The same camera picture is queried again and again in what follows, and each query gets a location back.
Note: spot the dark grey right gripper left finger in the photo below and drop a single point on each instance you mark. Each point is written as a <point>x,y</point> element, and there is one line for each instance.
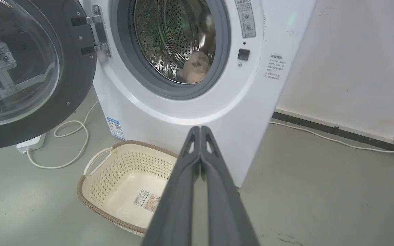
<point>176,201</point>

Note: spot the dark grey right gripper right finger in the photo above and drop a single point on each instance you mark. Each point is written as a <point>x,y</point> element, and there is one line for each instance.
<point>226,205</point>

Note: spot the white front-load washing machine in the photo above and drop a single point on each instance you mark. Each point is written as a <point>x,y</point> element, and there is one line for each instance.
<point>183,102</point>

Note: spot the round washer door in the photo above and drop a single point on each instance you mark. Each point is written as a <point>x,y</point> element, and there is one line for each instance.
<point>29,68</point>

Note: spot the cream plastic laundry basket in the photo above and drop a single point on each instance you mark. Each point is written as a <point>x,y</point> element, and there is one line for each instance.
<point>125,184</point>

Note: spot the beige plush doll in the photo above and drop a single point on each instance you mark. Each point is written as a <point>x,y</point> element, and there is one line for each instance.
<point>196,67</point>

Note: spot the white power strip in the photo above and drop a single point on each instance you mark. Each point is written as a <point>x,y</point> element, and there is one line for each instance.
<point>31,143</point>

